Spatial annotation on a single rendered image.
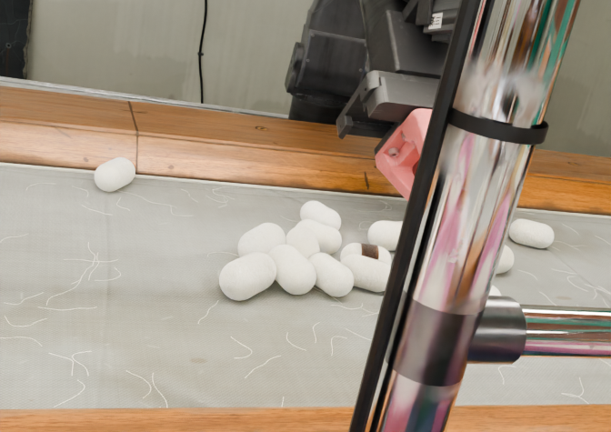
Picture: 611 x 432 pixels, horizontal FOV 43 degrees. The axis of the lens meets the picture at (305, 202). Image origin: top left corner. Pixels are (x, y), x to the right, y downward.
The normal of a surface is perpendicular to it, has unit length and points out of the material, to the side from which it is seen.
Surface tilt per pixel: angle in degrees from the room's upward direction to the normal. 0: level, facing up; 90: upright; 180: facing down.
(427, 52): 40
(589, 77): 90
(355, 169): 45
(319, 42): 87
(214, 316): 0
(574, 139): 90
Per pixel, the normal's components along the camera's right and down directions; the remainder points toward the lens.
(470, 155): -0.47, 0.22
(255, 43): 0.22, 0.38
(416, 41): 0.33, -0.45
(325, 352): 0.19, -0.92
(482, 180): -0.18, 0.31
